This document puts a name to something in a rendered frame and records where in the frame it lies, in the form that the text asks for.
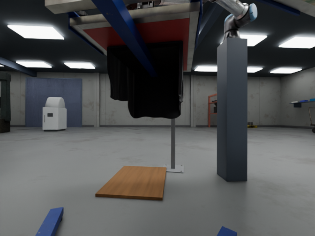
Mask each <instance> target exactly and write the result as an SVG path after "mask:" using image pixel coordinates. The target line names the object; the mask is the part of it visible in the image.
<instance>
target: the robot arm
mask: <svg viewBox="0 0 315 236"><path fill-rule="evenodd" d="M207 1H208V0H202V4H204V3H206V2H207ZM209 1H210V2H212V3H213V2H216V3H217V4H219V5H220V6H222V7H223V8H225V9H226V10H227V11H229V12H230V13H231V14H230V15H229V16H227V17H226V19H225V23H224V27H225V36H224V39H223V41H224V40H225V39H226V38H241V37H240V35H239V28H241V27H243V26H245V25H246V24H248V23H250V22H252V21H253V20H255V19H256V18H257V8H256V5H255V4H254V3H252V4H250V5H248V4H247V3H244V4H243V3H241V2H240V1H239V0H209ZM189 2H190V0H154V1H147V2H140V3H133V4H126V5H125V6H126V8H127V10H128V11H129V10H134V9H135V8H137V9H143V8H151V7H155V5H167V6H169V5H176V4H184V3H189Z"/></svg>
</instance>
